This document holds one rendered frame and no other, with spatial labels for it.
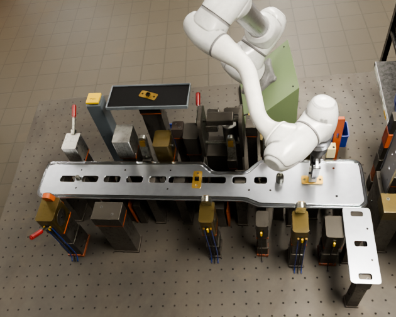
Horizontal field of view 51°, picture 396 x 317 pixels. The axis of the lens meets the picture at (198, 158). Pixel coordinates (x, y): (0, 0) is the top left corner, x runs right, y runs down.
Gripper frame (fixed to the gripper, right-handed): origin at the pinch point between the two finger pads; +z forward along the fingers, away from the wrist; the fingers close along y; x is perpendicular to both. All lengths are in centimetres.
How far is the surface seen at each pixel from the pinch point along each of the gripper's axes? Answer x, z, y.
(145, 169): -70, 4, -5
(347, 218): 11.9, 4.6, 16.7
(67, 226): -102, 12, 19
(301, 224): -5.5, 0.1, 22.0
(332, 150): 8.0, -1.4, -10.7
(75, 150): -103, -1, -12
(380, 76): 34, 2, -55
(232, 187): -31.5, 4.4, 3.4
